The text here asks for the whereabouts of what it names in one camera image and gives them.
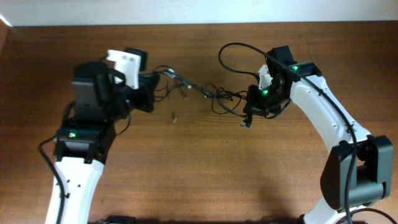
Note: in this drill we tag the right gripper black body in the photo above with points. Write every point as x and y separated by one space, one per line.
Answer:
265 100

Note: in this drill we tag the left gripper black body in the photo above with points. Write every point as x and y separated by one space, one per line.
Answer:
147 92

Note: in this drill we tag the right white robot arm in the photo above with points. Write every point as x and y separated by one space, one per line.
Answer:
358 171

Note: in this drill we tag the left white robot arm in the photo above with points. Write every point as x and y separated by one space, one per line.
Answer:
82 143

